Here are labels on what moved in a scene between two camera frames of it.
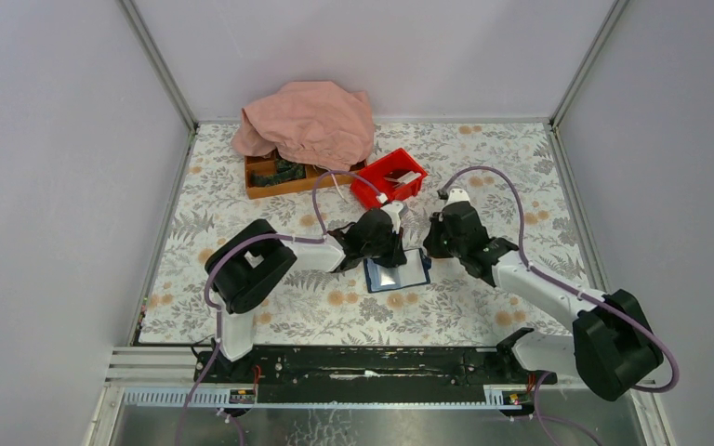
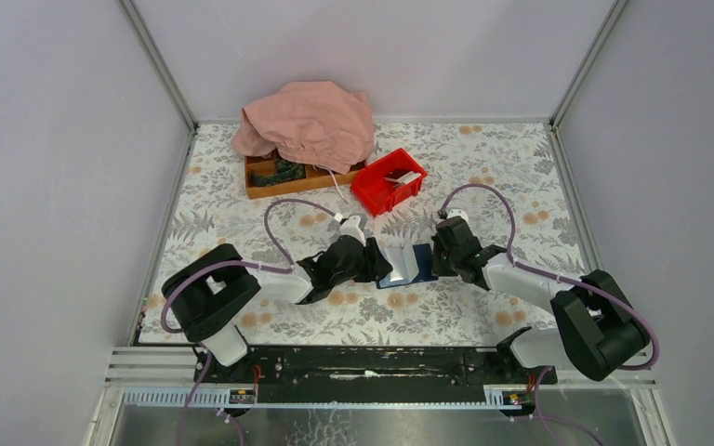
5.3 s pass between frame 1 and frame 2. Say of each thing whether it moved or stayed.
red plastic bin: stayed
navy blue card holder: stayed
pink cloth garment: stayed
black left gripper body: moved
